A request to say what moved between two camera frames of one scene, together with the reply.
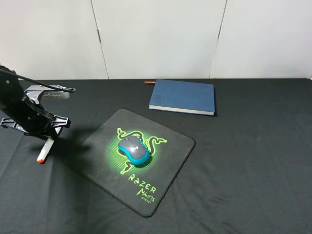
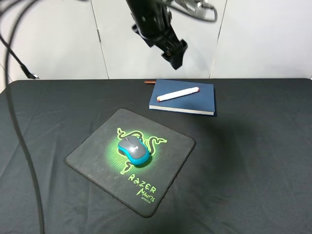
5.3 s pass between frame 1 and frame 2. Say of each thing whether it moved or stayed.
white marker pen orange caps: moved
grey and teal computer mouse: stayed
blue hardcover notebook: stayed
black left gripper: moved
